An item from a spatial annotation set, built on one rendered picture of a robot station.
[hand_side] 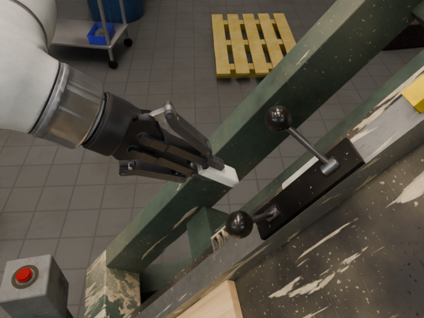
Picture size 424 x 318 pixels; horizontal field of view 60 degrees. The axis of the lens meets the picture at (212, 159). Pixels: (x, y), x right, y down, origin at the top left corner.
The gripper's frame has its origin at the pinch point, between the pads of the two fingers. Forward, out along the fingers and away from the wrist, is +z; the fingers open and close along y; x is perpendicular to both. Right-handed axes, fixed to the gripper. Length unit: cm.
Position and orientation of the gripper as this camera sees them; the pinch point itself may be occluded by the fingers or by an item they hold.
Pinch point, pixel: (217, 171)
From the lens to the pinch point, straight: 55.9
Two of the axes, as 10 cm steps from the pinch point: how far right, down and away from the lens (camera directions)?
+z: 7.7, 3.4, 5.5
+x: 1.8, 7.0, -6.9
